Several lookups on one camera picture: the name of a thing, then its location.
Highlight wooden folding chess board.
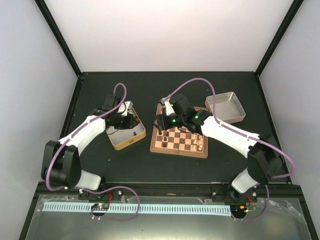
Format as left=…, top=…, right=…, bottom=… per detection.
left=149, top=103, right=209, bottom=159

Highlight dark pieces in tin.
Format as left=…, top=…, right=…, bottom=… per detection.
left=133, top=116, right=139, bottom=136

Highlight black frame post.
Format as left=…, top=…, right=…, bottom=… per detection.
left=34, top=0, right=82, bottom=77
left=255, top=0, right=304, bottom=77

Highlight right controller board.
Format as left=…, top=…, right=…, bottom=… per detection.
left=230, top=203, right=257, bottom=214

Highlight left controller board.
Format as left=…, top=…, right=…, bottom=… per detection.
left=91, top=203, right=109, bottom=211

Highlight white slotted cable duct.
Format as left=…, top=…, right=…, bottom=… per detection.
left=42, top=202, right=231, bottom=217

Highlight yellow bear tin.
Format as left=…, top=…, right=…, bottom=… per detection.
left=105, top=108, right=146, bottom=151

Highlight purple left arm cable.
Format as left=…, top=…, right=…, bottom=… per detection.
left=44, top=83, right=141, bottom=221

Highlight black frame post right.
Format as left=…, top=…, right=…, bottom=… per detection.
left=255, top=0, right=304, bottom=77

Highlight black frame post left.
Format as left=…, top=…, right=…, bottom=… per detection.
left=34, top=0, right=82, bottom=77

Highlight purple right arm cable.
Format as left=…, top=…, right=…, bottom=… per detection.
left=163, top=77, right=296, bottom=222

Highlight pink metal tin tray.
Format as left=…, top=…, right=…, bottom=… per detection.
left=204, top=91, right=246, bottom=124

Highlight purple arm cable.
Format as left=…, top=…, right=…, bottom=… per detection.
left=44, top=83, right=141, bottom=221
left=163, top=77, right=296, bottom=222

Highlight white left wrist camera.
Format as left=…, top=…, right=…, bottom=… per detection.
left=117, top=100, right=133, bottom=116

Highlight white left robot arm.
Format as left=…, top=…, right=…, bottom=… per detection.
left=41, top=95, right=137, bottom=200

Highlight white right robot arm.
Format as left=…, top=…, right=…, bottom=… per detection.
left=153, top=93, right=283, bottom=202

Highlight black mounting rail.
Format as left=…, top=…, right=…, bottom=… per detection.
left=34, top=182, right=252, bottom=203

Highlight controller board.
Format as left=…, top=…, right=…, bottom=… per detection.
left=91, top=203, right=109, bottom=211
left=230, top=203, right=257, bottom=214

